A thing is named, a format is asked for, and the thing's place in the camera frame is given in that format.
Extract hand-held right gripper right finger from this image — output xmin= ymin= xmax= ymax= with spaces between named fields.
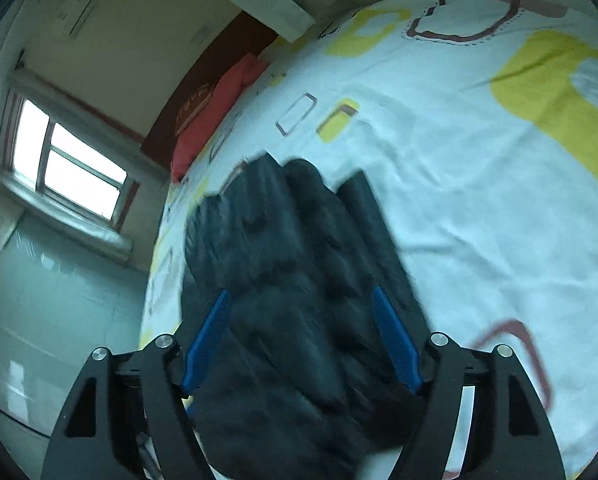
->
xmin=371 ymin=286 xmax=567 ymax=480

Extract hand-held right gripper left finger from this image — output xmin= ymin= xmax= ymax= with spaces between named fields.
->
xmin=40 ymin=288 xmax=232 ymax=480

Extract black puffer jacket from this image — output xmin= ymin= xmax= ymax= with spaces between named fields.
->
xmin=178 ymin=155 xmax=432 ymax=480

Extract red pillow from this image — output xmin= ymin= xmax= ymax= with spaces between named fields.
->
xmin=171 ymin=54 xmax=270 ymax=184

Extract window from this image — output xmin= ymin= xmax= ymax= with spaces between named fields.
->
xmin=0 ymin=85 xmax=140 ymax=233

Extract wooden headboard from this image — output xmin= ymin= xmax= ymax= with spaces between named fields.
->
xmin=142 ymin=12 xmax=280 ymax=181

